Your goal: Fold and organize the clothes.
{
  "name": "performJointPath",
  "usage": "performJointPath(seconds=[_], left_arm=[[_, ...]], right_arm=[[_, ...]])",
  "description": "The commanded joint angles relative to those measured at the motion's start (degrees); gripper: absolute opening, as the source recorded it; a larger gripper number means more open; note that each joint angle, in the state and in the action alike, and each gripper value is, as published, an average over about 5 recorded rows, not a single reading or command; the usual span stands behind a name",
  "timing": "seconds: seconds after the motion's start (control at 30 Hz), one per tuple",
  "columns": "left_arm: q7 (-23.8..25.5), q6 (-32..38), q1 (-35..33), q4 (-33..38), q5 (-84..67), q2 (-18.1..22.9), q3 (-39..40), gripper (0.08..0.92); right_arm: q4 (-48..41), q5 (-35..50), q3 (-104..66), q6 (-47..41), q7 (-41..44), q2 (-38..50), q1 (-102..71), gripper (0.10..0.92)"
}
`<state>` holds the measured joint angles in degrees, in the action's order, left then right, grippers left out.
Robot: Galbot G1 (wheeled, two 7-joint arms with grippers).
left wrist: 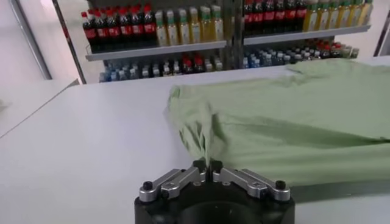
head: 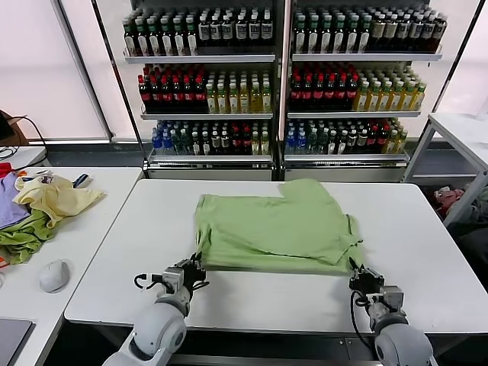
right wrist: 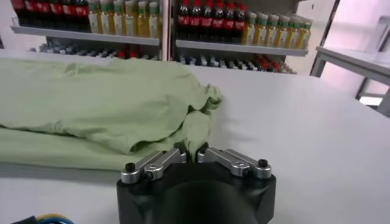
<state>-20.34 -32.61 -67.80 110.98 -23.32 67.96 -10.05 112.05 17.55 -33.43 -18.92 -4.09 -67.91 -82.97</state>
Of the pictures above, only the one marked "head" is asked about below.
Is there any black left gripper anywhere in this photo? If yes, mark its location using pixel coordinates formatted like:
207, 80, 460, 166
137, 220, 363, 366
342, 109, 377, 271
175, 252, 209, 293

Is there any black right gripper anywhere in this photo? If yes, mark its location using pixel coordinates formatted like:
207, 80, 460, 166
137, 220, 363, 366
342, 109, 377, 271
348, 257, 386, 297

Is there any light green polo shirt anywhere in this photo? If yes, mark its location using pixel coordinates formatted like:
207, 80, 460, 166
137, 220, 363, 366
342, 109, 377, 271
194, 178, 364, 276

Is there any pink clothes pile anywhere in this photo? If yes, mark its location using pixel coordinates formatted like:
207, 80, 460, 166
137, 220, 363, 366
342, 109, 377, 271
434, 185, 467, 219

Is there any dark clothes pile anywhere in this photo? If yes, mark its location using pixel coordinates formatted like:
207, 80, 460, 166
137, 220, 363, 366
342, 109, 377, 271
445, 211, 488, 285

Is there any grey teal garment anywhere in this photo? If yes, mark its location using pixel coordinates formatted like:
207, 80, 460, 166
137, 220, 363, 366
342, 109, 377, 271
470, 188, 488, 224

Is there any white computer mouse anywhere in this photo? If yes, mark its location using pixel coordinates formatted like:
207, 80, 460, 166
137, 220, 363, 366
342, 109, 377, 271
39, 258, 72, 294

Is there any pale yellow shirt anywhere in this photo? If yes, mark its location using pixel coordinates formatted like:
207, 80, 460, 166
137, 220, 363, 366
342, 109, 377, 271
12, 174, 108, 230

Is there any green towel garment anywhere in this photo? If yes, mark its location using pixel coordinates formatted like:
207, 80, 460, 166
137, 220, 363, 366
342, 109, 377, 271
0, 208, 58, 266

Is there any purple garment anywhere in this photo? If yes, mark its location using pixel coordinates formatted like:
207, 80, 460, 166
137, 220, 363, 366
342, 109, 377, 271
0, 172, 31, 230

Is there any grey laptop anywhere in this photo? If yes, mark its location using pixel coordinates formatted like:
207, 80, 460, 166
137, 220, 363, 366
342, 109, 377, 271
0, 318, 36, 366

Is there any black slanted metal pole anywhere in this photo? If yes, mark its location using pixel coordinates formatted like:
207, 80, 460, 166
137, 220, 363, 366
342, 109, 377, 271
91, 0, 149, 169

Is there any metal drink display shelf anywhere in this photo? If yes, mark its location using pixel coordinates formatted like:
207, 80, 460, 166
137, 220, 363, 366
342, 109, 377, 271
121, 0, 286, 183
284, 0, 449, 184

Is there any green-cap white-label tea bottle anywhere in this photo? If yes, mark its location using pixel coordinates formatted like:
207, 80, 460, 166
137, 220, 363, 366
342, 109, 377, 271
294, 17, 307, 54
172, 18, 186, 57
307, 17, 320, 54
332, 17, 345, 54
136, 18, 149, 57
358, 17, 371, 54
124, 18, 137, 57
148, 18, 162, 57
319, 17, 332, 54
160, 18, 174, 57
185, 18, 199, 57
345, 17, 358, 54

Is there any brown cardboard box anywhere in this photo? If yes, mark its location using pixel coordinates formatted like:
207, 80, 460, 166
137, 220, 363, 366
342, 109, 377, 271
0, 109, 31, 146

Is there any dark bottle black-white label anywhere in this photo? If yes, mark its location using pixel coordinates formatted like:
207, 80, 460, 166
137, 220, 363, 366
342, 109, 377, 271
221, 10, 235, 47
235, 10, 249, 47
248, 10, 262, 47
197, 10, 211, 47
210, 10, 223, 47
260, 10, 274, 47

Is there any black monitor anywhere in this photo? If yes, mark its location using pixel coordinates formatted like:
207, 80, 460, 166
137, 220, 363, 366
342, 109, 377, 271
0, 113, 15, 140

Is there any dark bottle beige label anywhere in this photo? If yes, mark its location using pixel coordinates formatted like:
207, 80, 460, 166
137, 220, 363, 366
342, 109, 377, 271
422, 13, 436, 53
435, 13, 448, 53
384, 13, 397, 53
371, 13, 384, 53
409, 13, 423, 53
396, 13, 410, 53

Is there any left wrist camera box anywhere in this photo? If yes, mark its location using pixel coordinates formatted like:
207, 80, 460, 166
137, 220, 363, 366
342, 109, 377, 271
162, 266, 186, 291

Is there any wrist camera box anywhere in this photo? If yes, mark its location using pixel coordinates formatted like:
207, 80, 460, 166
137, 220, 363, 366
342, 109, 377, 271
162, 266, 186, 291
380, 284, 406, 310

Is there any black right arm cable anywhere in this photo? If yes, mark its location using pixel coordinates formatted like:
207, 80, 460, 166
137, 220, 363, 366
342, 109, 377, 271
349, 289, 378, 346

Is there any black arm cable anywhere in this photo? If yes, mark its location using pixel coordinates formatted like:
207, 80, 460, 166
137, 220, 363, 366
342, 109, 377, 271
133, 272, 165, 293
349, 289, 378, 346

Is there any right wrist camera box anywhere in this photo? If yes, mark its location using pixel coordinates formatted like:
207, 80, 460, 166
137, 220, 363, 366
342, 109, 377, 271
380, 284, 406, 310

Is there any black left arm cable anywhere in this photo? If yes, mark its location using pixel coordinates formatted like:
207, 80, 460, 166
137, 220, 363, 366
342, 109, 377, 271
133, 272, 165, 293

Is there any white metal frame table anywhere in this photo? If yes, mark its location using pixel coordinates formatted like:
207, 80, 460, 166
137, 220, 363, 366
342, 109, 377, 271
403, 112, 488, 230

